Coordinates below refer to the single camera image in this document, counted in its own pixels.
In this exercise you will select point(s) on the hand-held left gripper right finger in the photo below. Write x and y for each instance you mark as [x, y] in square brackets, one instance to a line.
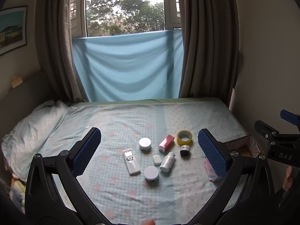
[212, 152]

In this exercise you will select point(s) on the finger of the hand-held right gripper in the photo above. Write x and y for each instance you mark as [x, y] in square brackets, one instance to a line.
[289, 117]
[263, 127]

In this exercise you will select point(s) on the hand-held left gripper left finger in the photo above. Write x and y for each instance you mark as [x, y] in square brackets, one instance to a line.
[86, 152]

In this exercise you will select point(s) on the patterned cardboard box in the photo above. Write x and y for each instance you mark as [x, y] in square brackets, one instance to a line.
[245, 148]

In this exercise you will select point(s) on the yellow tape roll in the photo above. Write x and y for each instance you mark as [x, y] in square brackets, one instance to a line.
[179, 141]

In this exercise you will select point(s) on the white remote control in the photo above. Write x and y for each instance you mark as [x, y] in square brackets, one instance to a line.
[130, 163]

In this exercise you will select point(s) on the white pill bottle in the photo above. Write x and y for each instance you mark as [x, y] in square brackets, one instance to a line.
[167, 161]

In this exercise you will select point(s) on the red carton box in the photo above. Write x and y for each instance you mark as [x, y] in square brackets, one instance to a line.
[166, 143]

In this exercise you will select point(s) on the white round jar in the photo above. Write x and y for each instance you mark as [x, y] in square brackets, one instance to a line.
[151, 174]
[145, 144]

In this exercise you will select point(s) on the person's right hand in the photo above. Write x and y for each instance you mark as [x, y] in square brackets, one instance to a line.
[287, 179]

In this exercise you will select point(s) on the small dark jar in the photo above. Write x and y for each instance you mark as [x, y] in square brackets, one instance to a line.
[185, 150]

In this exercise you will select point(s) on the patterned bed sheet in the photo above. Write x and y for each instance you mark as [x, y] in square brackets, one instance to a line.
[131, 121]

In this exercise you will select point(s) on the white earbud case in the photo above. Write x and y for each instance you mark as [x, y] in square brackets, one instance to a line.
[156, 160]

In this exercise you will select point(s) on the crumpled light quilt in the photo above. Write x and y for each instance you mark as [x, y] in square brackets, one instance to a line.
[35, 126]

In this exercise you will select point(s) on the grey padded headboard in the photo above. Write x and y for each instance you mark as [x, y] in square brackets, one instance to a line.
[30, 93]

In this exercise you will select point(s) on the light blue hanging cloth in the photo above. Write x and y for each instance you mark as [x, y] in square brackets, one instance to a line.
[126, 68]

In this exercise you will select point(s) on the brown curtain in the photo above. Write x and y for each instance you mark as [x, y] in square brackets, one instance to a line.
[58, 51]
[208, 46]

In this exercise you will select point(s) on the small yellow object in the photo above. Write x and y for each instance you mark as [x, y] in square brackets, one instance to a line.
[16, 81]

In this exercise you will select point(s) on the window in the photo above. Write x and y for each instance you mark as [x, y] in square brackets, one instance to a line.
[124, 7]

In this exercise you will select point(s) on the framed wall picture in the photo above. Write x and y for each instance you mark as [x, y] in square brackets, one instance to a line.
[13, 30]

